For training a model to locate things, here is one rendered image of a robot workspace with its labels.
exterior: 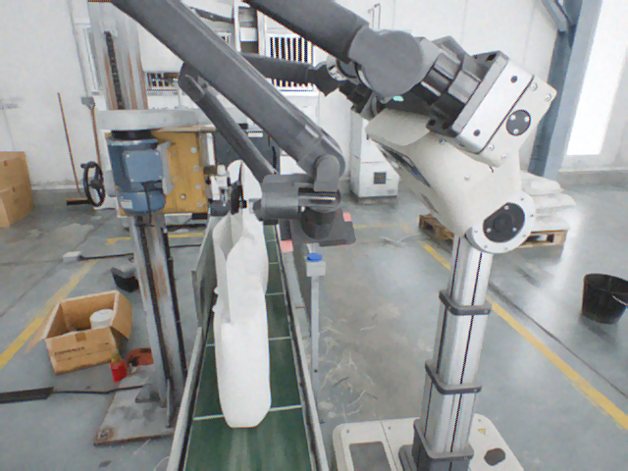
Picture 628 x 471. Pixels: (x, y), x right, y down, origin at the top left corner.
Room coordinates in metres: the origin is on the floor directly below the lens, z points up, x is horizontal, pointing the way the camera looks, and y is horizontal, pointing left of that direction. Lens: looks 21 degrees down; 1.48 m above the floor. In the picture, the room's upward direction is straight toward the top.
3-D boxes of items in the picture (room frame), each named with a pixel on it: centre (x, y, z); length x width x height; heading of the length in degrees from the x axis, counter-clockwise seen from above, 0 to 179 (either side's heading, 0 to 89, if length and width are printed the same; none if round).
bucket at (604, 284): (2.28, -2.01, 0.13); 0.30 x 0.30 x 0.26
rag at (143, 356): (1.81, 1.01, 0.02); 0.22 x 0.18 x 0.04; 9
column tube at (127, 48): (1.50, 0.69, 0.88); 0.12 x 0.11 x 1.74; 99
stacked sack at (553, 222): (3.73, -2.26, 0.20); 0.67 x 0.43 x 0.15; 99
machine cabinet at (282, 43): (4.63, 1.12, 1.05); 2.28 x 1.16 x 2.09; 99
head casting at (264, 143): (1.60, 0.27, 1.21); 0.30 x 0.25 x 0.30; 9
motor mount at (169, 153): (1.35, 0.52, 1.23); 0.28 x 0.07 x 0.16; 9
